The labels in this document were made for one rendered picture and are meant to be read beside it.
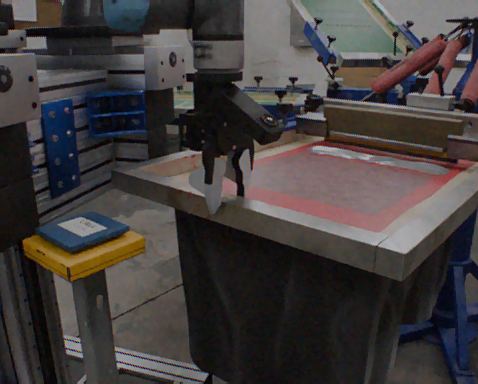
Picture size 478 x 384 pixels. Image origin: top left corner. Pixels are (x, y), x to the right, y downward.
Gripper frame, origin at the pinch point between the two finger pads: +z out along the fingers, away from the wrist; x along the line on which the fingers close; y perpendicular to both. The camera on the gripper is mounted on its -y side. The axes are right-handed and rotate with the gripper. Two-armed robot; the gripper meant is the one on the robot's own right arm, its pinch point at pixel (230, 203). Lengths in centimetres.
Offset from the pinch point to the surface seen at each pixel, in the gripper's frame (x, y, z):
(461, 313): -123, -11, 77
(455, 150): -55, -18, -1
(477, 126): -80, -16, -3
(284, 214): 0.5, -10.6, -0.8
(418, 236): -4.0, -28.5, -0.8
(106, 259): 19.7, 5.5, 4.2
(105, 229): 17.5, 8.4, 1.2
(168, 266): -105, 141, 98
